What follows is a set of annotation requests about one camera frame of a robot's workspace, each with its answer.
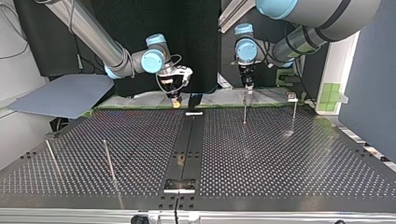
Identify metal post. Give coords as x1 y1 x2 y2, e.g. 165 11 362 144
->
102 139 119 184
45 139 64 179
285 91 300 121
242 92 248 125

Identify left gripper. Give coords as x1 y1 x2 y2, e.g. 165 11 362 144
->
237 63 256 96

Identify silver metal beam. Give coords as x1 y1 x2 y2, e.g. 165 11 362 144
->
217 0 258 35

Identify black panel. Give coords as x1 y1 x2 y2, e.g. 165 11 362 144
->
13 0 330 98

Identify thin dark cable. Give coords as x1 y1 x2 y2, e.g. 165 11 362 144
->
173 190 181 224

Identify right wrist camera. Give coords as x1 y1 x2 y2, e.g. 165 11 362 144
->
176 64 194 88

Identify black cable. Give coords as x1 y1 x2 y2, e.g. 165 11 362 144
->
154 53 184 95
254 36 283 69

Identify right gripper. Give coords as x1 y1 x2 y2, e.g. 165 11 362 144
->
158 73 185 109

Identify grey board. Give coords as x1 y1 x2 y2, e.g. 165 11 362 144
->
7 73 116 120

